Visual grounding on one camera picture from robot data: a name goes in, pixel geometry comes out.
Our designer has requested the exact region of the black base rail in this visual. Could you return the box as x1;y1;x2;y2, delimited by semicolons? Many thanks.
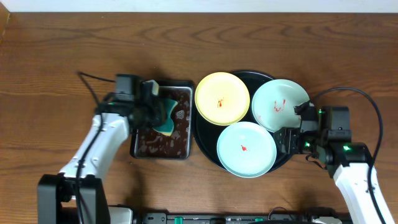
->
108;205;354;224

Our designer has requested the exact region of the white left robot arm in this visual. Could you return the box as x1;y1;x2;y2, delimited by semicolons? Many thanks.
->
37;77;166;223

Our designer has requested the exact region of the metal water tray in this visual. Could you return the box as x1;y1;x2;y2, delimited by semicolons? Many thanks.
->
133;85;193;159

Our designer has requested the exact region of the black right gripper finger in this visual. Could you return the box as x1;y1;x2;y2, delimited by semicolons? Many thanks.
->
294;101;317;121
273;128;301;154

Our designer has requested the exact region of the pale green plate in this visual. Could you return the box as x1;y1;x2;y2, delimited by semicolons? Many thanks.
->
251;79;310;133

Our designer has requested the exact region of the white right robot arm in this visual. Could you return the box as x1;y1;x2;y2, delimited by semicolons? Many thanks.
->
272;105;394;223

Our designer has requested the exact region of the yellow plate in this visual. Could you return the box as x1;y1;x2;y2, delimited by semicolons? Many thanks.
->
194;72;250;126

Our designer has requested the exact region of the green scrub sponge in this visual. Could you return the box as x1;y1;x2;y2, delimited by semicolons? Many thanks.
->
153;98;178;136

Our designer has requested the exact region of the black rectangular tray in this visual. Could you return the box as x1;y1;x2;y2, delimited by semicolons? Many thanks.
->
129;79;195;161

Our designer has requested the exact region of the light blue plate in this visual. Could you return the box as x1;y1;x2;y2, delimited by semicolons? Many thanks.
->
216;121;277;178

